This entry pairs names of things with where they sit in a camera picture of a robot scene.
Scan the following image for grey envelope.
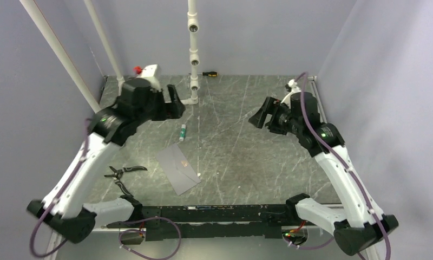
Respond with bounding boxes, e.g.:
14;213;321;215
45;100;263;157
156;144;201;196

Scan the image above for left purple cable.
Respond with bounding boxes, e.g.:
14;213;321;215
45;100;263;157
29;118;94;258

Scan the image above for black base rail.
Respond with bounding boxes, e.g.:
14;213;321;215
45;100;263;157
107;204;304;242

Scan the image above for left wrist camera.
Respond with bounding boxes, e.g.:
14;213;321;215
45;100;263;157
133;64;162;92

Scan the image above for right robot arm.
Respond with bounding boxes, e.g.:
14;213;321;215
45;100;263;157
248;92;398;256

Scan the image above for white pvc pipe frame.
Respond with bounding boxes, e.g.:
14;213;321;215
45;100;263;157
19;0;200;114

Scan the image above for black pliers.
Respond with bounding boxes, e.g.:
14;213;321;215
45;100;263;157
104;165;148;197

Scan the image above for aluminium table edge rail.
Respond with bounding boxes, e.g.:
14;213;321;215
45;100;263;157
307;76;380;260

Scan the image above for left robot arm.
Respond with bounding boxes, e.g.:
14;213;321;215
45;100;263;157
27;78;185;244

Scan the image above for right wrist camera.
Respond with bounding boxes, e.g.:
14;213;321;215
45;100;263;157
281;79;301;105

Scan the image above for purple loop cable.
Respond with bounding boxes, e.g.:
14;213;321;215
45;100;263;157
118;214;183;260

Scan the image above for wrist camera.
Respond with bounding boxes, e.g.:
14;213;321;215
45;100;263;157
281;79;301;105
133;64;162;92

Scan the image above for green white glue stick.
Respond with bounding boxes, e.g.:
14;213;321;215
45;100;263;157
179;124;186;142

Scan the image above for yellow black screwdriver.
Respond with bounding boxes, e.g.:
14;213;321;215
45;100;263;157
200;71;218;77

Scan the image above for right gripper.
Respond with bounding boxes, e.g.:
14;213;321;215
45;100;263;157
248;96;303;136

